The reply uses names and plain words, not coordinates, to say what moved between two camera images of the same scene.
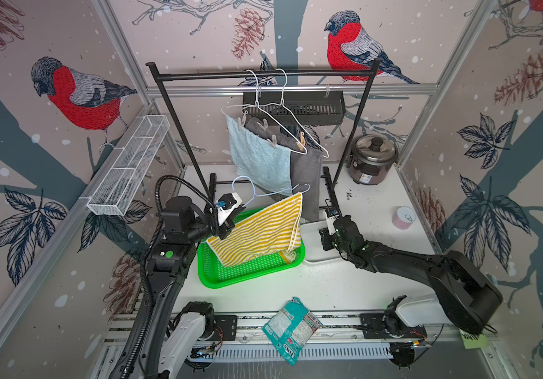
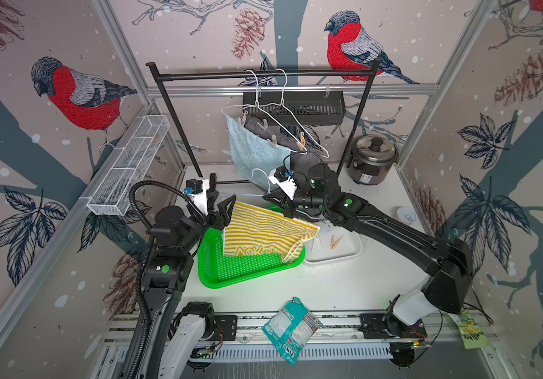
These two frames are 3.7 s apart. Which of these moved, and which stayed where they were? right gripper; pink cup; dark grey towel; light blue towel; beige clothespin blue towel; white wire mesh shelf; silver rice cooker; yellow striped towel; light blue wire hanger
Moved: light blue wire hanger; yellow striped towel; right gripper
Stayed: dark grey towel; silver rice cooker; beige clothespin blue towel; light blue towel; pink cup; white wire mesh shelf
